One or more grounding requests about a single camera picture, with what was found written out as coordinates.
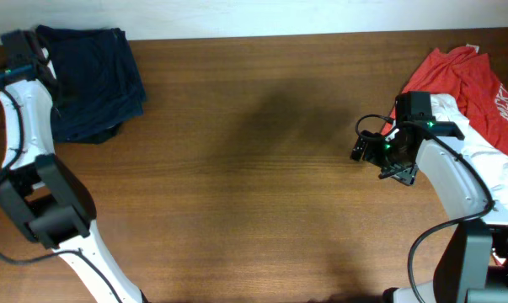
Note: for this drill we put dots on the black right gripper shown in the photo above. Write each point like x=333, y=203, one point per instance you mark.
x=403, y=174

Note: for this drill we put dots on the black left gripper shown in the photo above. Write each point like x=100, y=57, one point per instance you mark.
x=57, y=77

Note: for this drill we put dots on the navy blue shorts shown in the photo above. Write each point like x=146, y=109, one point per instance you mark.
x=100, y=82

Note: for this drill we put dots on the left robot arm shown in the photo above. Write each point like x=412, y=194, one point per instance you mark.
x=47, y=203

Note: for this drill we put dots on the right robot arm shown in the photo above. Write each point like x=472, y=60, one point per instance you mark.
x=427, y=133

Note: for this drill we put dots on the black folded garment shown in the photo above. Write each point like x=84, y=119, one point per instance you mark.
x=98, y=138

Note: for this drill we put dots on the red t-shirt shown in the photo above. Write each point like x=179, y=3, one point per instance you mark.
x=480, y=96

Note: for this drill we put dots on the white garment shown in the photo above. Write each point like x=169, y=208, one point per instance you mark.
x=490, y=162

